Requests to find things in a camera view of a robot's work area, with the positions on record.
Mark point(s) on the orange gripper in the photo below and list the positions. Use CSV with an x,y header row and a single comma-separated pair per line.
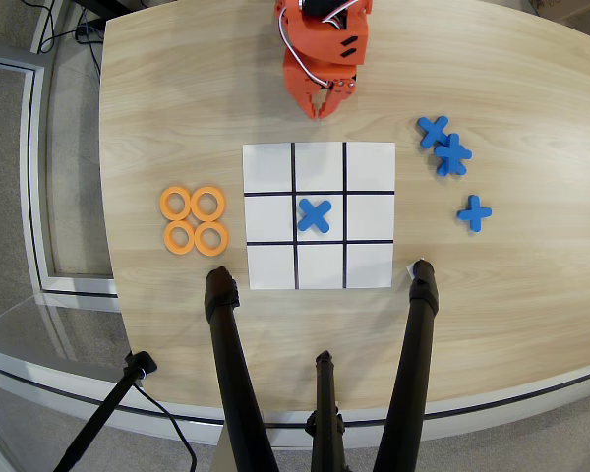
x,y
301,85

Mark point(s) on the white tic-tac-toe grid paper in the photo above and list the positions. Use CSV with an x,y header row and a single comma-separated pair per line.
x,y
369,167

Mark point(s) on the blue foam cross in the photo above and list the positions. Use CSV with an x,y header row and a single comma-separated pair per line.
x,y
314,215
453,155
432,129
474,213

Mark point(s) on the white paper sticker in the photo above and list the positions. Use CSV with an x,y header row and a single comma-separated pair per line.
x,y
410,269

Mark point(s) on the black furniture bar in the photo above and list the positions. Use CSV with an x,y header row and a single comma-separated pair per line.
x,y
108,7

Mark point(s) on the thin black tripod leg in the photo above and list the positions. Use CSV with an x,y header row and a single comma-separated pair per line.
x,y
326,393

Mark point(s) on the black stand pole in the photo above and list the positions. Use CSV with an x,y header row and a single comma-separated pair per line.
x,y
103,418

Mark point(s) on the grey metal floor frame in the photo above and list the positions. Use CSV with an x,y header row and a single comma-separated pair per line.
x,y
34,196

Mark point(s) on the black camera tripod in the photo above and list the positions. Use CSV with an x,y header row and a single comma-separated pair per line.
x,y
29,378

